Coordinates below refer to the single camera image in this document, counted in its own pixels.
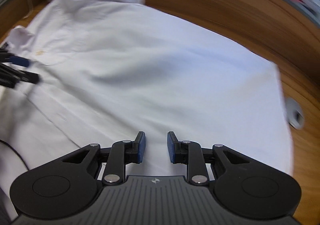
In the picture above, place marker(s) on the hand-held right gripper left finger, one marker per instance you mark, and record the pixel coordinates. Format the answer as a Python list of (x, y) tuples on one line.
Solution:
[(141, 147)]

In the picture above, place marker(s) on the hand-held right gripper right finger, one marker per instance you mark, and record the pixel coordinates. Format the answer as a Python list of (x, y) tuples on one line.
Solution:
[(172, 147)]

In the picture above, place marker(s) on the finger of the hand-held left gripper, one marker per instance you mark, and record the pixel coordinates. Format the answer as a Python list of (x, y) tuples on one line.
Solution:
[(25, 77), (21, 61)]

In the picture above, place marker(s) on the white shirt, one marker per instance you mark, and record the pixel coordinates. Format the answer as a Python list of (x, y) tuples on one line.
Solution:
[(150, 64)]

